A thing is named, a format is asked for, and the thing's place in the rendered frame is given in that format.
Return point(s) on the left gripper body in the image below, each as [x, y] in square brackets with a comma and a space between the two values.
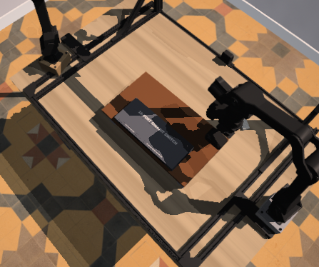
[216, 138]

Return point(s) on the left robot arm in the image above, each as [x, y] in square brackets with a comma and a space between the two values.
[246, 100]

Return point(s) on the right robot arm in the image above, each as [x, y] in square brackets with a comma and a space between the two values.
[51, 38]

